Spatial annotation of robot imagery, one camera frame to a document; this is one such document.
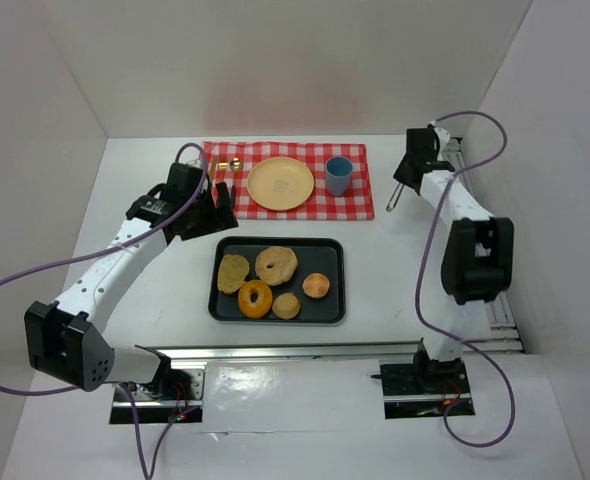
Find gold fork black handle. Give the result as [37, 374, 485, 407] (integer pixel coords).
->
[218, 156, 229, 183]

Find beige round plate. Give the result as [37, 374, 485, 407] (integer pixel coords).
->
[247, 157, 315, 211]

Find gold knife black handle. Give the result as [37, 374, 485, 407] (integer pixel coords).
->
[209, 156, 218, 187]

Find red checkered cloth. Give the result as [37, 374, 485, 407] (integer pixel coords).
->
[203, 141, 375, 221]

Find blue cup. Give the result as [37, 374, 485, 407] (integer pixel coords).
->
[325, 156, 353, 196]

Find flat seeded bread slice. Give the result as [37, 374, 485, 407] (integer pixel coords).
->
[217, 254, 250, 295]

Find aluminium front rail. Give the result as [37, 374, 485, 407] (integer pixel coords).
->
[89, 341, 426, 362]

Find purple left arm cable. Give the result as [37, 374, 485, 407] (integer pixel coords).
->
[0, 142, 210, 480]

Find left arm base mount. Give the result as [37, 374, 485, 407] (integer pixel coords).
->
[126, 362, 206, 425]

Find metal tongs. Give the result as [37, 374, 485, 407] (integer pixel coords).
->
[385, 183, 405, 213]

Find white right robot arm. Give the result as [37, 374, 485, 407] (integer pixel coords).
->
[386, 124, 514, 368]

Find black baking tray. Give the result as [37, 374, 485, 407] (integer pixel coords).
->
[208, 236, 346, 325]

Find large pale bagel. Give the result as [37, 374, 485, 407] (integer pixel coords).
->
[255, 246, 298, 286]

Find small tan muffin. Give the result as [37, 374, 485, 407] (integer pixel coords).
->
[272, 292, 300, 320]

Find gold spoon black handle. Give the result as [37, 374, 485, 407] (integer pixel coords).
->
[229, 157, 243, 209]

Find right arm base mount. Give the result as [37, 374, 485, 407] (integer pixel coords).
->
[370, 351, 475, 420]

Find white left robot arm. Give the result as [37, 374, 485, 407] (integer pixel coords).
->
[24, 162, 238, 397]

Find orange glazed donut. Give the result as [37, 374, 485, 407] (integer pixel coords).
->
[238, 280, 273, 319]

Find small round bun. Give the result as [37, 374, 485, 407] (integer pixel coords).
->
[302, 273, 330, 299]

